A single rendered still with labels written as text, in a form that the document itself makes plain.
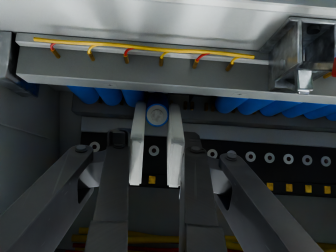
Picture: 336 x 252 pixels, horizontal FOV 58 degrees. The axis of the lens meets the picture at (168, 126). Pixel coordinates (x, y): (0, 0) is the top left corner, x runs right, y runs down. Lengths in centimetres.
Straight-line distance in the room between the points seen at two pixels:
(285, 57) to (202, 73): 5
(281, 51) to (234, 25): 3
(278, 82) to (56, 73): 13
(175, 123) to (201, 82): 3
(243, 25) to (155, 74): 6
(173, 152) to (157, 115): 6
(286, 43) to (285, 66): 1
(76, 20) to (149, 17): 4
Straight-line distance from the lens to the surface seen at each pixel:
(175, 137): 17
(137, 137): 17
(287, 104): 25
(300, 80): 17
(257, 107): 26
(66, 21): 18
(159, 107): 23
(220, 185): 16
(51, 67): 20
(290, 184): 35
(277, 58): 18
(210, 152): 32
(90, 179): 16
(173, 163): 17
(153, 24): 17
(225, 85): 19
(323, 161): 37
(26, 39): 20
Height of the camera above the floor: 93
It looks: 12 degrees up
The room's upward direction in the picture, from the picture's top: 176 degrees counter-clockwise
